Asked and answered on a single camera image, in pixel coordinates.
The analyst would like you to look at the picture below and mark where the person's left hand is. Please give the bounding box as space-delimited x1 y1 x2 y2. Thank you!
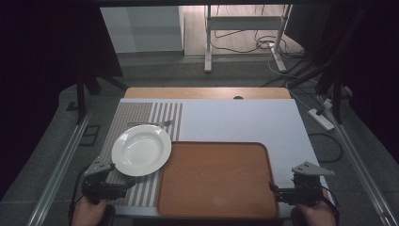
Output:
71 197 110 226

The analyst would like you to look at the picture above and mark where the white deep plate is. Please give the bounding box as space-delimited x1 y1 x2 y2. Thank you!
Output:
111 123 173 177

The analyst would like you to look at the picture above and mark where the white power strip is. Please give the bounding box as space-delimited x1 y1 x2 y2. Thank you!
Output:
307 107 336 132

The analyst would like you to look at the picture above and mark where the brown wooden tray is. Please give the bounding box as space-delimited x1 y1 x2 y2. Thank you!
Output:
156 140 279 220

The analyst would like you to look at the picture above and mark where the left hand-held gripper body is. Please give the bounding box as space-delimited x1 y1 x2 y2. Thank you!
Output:
81 156 127 204

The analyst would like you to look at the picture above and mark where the white board sheet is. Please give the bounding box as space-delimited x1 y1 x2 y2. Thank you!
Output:
99 98 330 218

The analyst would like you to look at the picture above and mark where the silver fork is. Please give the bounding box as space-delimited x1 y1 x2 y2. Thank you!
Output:
126 120 174 128

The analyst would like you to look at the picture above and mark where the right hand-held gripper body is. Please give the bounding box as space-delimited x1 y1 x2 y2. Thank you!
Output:
276 160 335 207

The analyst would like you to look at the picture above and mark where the white metal desk frame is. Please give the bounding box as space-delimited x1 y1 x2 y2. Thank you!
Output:
203 4 294 74

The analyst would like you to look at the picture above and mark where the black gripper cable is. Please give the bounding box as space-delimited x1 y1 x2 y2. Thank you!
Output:
67 166 89 226
321 184 342 226

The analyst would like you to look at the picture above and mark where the tangle of floor cables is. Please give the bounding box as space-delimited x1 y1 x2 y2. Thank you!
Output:
209 4 314 88

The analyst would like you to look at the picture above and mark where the black metal stand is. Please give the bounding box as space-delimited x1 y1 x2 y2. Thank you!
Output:
287 46 349 125
74 59 129 125

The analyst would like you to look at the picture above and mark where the person's right hand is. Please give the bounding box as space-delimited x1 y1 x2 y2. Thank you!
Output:
295 187 337 226

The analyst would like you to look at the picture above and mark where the black curtain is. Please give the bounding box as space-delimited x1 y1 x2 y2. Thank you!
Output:
0 0 124 202
284 0 399 164

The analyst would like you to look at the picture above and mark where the grey striped placemat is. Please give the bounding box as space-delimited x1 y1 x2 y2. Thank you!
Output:
99 101 184 208

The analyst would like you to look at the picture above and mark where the aluminium floor rail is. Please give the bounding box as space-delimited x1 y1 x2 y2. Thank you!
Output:
25 110 95 226
319 97 399 226

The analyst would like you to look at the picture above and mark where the black looped floor cable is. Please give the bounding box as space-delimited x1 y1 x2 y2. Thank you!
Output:
308 132 343 164

